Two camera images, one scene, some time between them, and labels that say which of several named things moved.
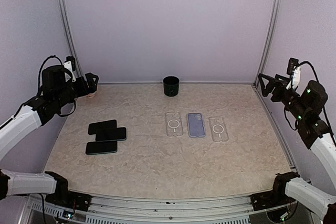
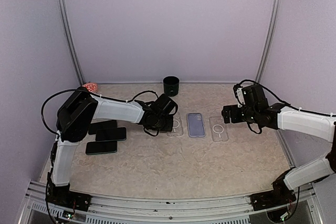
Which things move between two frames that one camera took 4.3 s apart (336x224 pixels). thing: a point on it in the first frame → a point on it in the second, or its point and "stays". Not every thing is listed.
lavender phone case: [196, 125] stays
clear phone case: [174, 127] stays
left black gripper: [91, 85] → [169, 127]
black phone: [112, 134] stays
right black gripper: [266, 91] → [234, 117]
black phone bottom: [96, 147] stays
